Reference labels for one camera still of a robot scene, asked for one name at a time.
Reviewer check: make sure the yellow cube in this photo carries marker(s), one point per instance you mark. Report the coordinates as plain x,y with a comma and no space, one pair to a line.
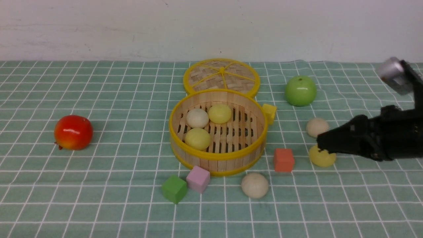
270,112

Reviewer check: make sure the beige bun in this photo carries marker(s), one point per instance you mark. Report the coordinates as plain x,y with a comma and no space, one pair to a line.
316,126
197,118
254,185

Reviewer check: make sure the beige bun front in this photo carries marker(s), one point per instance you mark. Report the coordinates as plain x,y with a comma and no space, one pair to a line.
254,185

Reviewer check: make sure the orange cube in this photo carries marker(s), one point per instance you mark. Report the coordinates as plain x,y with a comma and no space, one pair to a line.
283,160

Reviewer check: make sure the green apple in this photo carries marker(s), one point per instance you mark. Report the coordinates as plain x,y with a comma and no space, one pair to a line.
300,91

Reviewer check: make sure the green checkered tablecloth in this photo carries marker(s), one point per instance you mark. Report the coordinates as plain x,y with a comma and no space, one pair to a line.
112,188

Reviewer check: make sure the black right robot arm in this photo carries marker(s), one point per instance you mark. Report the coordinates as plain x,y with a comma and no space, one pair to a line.
417,86

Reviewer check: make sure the woven bamboo steamer lid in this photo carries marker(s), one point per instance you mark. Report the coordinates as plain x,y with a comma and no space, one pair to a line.
222,74

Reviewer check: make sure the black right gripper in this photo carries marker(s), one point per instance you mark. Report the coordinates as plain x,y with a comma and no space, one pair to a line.
394,134

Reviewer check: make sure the green cube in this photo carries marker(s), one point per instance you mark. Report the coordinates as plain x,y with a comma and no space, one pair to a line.
174,189

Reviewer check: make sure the bamboo steamer tray yellow rim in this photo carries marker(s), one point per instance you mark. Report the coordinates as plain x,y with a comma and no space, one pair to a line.
234,146

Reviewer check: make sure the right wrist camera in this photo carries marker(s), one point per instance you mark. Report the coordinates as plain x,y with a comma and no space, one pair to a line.
392,73

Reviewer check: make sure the pink cube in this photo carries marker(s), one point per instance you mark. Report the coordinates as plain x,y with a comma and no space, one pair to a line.
198,179

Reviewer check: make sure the yellow bun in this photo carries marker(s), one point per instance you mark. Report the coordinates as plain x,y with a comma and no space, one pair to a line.
220,113
321,158
198,139

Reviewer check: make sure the red apple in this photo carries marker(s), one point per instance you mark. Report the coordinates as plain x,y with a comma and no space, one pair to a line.
73,132

